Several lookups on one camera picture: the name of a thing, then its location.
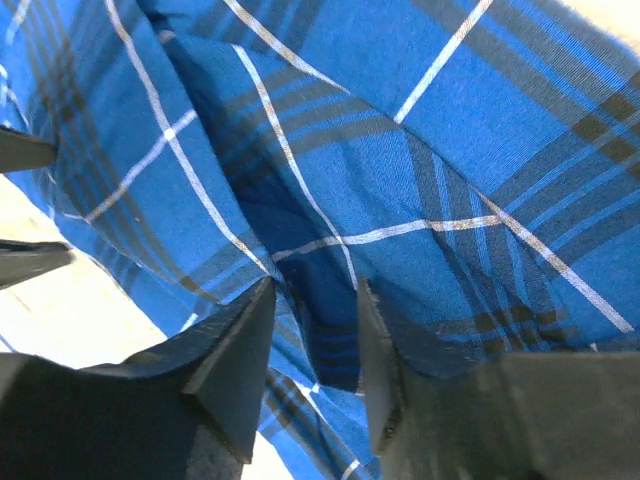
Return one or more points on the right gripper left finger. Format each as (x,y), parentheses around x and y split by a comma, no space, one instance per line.
(187,408)

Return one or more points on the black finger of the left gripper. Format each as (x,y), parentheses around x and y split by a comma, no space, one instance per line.
(19,151)
(22,261)

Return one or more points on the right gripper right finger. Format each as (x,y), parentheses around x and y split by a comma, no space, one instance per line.
(434,413)

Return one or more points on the blue plaid long sleeve shirt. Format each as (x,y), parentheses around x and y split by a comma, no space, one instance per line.
(477,162)

